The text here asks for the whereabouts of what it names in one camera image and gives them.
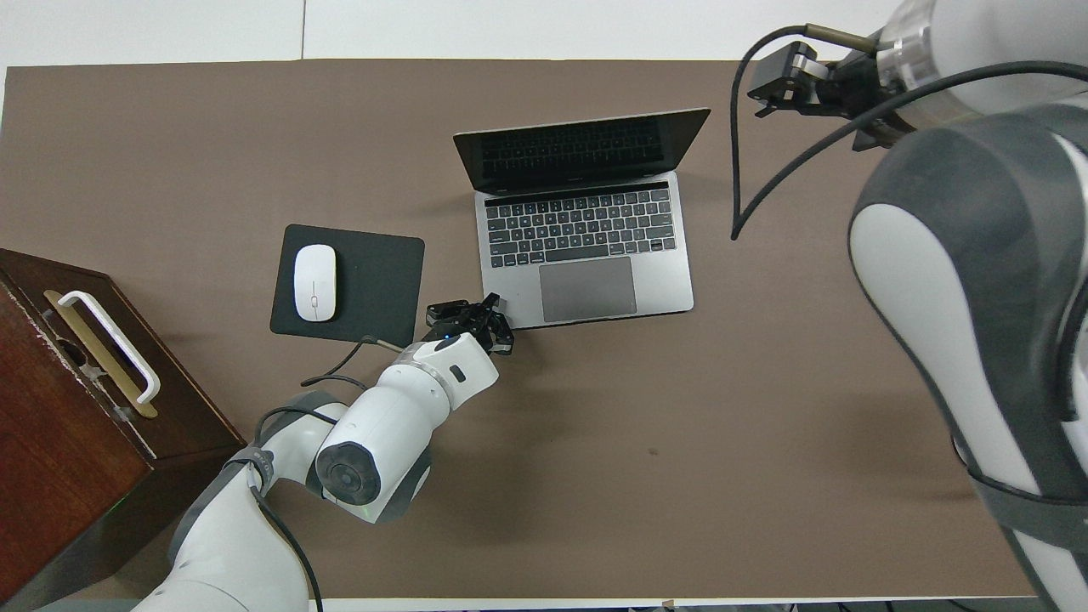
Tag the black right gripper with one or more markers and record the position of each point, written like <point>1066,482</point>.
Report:
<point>850,89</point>

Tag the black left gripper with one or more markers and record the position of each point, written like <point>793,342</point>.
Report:
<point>466,331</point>

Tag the silver laptop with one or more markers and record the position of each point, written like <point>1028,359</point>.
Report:
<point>586,246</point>

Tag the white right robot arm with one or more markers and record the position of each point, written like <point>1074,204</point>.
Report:
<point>977,297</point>

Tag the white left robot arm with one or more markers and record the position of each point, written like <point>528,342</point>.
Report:
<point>382,425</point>

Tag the black mouse pad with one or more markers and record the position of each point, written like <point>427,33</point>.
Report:
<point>374,289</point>

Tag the white computer mouse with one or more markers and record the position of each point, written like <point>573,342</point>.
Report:
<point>315,282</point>

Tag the brown table mat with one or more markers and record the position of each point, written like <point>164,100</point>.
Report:
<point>680,467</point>

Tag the dark brown wooden box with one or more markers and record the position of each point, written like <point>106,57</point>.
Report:
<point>68,459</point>

